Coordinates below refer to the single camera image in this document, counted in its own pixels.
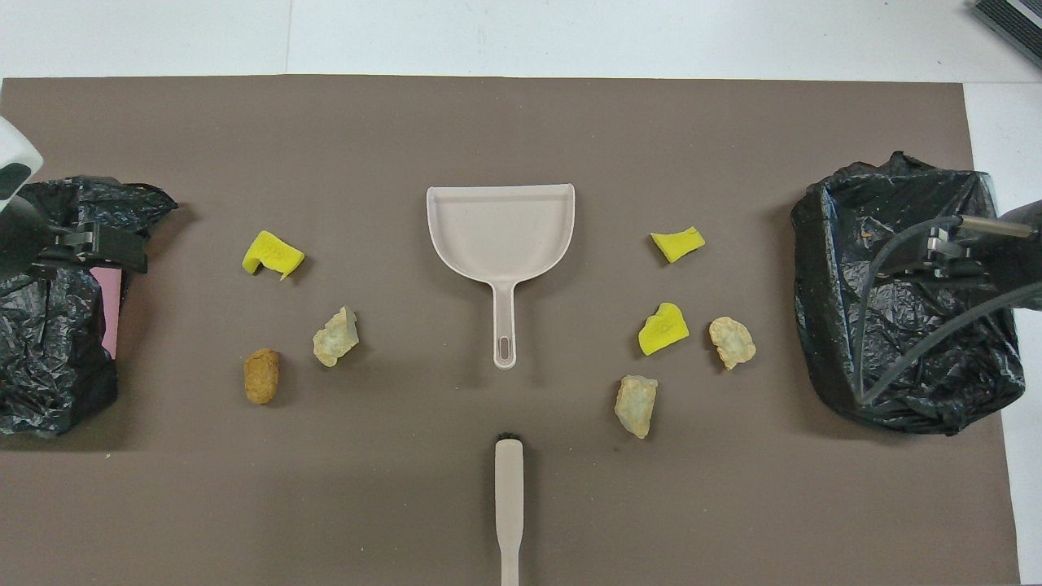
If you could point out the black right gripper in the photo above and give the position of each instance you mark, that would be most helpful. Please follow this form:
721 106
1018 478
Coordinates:
1022 252

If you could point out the crumpled black trash bag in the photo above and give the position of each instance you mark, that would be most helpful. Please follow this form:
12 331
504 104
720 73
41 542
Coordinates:
49 350

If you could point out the black bag lined bin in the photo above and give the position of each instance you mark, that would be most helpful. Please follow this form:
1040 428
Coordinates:
912 358

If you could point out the tan foam chunk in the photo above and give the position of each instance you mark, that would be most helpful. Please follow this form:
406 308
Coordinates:
732 342

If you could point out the pale foam chunk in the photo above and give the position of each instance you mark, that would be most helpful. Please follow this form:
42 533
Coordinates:
637 404
335 336

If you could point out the pink bin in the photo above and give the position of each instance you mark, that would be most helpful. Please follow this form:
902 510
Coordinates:
110 313

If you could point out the yellow sponge piece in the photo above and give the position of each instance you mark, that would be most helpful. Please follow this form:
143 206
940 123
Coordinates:
273 254
677 243
663 329

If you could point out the beige hand brush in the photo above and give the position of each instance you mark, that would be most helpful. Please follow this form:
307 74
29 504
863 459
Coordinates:
509 496

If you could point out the dark ribbed device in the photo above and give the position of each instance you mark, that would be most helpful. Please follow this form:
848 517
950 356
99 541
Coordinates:
1013 20

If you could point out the brown foam nugget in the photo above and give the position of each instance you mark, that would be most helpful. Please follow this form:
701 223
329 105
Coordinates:
261 376

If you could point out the brown table mat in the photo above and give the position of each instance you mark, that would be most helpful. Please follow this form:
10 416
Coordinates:
488 122

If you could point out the beige plastic dustpan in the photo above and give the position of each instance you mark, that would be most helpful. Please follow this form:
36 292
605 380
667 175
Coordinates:
501 236

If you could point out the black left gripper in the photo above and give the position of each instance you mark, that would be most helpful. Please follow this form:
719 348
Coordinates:
16 240

